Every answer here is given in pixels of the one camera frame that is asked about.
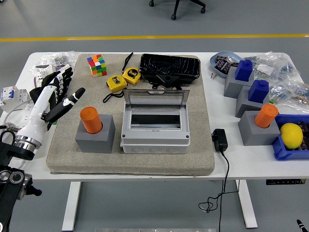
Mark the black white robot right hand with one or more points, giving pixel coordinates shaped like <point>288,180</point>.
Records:
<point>303,227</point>

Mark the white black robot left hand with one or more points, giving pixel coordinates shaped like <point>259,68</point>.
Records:
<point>36,116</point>

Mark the orange cylinder battery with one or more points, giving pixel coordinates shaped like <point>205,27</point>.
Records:
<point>265,116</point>
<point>90,119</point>

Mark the grey block with round hole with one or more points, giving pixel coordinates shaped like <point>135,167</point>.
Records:
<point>256,135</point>
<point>96,142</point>

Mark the grey electrical box clear lid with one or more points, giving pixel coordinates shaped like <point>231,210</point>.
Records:
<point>154,140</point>

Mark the blue square battery block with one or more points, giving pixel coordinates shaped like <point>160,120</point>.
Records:
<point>258,91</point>
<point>243,71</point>

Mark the white power strip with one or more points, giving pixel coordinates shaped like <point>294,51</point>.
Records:
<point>27,116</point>

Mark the black cloth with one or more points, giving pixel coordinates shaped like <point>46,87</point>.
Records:
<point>35,93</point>

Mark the white circuit breaker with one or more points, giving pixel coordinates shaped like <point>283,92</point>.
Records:
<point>12,96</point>

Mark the white labelled packet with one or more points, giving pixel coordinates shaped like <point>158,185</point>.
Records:
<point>39,73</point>

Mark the black table control panel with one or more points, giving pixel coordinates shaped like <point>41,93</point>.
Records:
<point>285,182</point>

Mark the grey-brown fabric mat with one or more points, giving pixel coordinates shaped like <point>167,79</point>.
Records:
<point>72,162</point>

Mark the white table leg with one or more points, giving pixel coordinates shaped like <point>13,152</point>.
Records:
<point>71,205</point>
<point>247,205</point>

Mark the clear bag of grey parts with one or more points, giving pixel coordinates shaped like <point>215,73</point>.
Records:
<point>65,56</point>

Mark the blue plastic bin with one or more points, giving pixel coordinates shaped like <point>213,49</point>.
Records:
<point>282,152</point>

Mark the large colourful puzzle cube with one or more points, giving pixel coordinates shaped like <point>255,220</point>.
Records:
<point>96,65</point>

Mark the yellow tape measure black clip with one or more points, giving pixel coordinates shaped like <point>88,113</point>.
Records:
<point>116,83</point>

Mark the yellow lemon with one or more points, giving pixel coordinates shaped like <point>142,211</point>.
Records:
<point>291,135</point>

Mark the dark packets in bin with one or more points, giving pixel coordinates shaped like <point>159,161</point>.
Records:
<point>304,126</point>

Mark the yellow tape measure round label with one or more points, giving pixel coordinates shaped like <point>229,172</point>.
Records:
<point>131,76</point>

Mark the black power adapter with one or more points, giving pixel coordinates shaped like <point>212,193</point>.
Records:
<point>220,140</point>

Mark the small green connector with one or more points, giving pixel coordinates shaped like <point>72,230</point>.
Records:
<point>271,101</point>

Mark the grey block with square hole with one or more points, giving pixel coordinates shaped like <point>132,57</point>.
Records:
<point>233,87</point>
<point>245,106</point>

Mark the clear bag of mixed parts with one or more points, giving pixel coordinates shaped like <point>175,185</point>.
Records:
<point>294,93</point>

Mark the black plastic tray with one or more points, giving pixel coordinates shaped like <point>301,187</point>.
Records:
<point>169,64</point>

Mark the clear bag of blue parts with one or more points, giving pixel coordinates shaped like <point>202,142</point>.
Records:
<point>277,65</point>

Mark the black office chair base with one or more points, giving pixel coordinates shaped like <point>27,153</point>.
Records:
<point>177,6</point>

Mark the dark purple packet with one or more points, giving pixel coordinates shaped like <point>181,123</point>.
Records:
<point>222,65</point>

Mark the brown silver packet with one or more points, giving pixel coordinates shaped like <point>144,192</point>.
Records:
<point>232,61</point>

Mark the light blue dish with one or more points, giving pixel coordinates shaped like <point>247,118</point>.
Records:
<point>213,61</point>

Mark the black triangular bracket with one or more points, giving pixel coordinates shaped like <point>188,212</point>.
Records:
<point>166,79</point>

